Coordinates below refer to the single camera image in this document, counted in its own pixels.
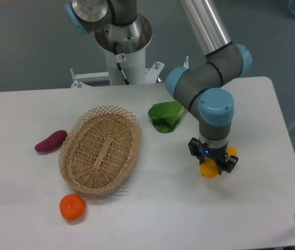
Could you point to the purple sweet potato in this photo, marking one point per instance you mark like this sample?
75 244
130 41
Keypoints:
51 143

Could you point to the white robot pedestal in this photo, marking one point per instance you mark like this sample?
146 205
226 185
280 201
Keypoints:
124 48

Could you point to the woven wicker basket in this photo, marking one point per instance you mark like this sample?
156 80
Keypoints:
100 150

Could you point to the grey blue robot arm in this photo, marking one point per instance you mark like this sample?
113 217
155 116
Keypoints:
200 91

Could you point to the green bok choy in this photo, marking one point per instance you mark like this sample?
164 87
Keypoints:
166 116

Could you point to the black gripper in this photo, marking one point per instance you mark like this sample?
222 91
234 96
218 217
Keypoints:
218 155

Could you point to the orange tangerine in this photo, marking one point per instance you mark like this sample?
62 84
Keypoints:
72 207

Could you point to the yellow mango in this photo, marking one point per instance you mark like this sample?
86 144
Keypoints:
209 169

